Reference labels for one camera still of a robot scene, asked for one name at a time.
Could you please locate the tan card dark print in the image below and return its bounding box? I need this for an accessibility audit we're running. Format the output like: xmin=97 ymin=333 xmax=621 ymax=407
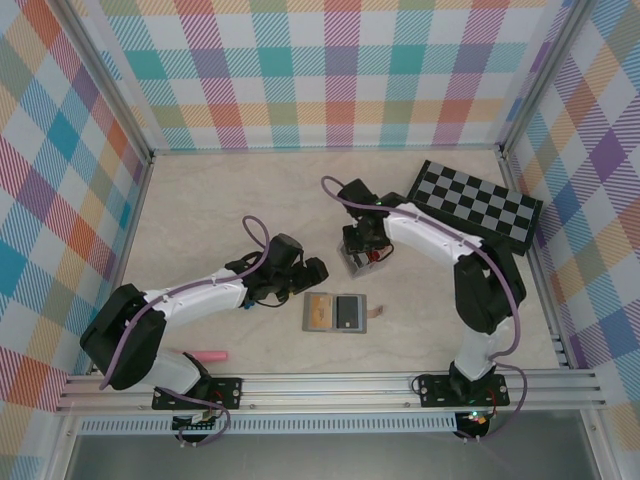
xmin=307 ymin=294 xmax=336 ymax=332

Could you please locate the black card with chip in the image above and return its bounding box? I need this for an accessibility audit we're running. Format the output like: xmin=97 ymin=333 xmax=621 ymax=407
xmin=335 ymin=295 xmax=362 ymax=330

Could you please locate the grey card holder wallet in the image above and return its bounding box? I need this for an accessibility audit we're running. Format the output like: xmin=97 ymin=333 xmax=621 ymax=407
xmin=301 ymin=292 xmax=386 ymax=335

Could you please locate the black grey folding chessboard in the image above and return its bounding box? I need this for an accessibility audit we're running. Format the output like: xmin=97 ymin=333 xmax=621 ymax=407
xmin=405 ymin=159 xmax=545 ymax=258

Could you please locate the aluminium frame back bar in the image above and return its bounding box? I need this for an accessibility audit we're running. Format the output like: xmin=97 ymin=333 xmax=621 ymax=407
xmin=149 ymin=143 xmax=506 ymax=157

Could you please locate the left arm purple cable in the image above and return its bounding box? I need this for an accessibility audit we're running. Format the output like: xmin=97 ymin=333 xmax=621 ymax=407
xmin=98 ymin=214 xmax=274 ymax=449

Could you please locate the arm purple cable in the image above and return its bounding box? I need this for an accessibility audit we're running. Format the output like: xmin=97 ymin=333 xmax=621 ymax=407
xmin=98 ymin=214 xmax=274 ymax=449
xmin=320 ymin=175 xmax=529 ymax=444

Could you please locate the aluminium mounting rail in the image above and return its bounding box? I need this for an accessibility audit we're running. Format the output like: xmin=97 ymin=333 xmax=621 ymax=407
xmin=54 ymin=368 xmax=609 ymax=414

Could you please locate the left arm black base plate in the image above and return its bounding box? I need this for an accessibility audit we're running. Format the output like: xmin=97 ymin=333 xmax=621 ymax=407
xmin=151 ymin=377 xmax=244 ymax=412

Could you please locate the slotted grey cable duct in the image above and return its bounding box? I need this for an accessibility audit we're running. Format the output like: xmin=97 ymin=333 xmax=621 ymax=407
xmin=78 ymin=417 xmax=460 ymax=436

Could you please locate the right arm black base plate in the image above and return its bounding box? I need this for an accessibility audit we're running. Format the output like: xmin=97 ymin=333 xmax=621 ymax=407
xmin=417 ymin=373 xmax=512 ymax=409

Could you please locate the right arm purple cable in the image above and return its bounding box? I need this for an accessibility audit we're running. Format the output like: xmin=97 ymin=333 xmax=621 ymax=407
xmin=320 ymin=175 xmax=529 ymax=444

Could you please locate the aluminium frame post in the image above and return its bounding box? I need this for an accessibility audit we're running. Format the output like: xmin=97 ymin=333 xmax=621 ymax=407
xmin=499 ymin=0 xmax=599 ymax=151
xmin=49 ymin=0 xmax=155 ymax=164

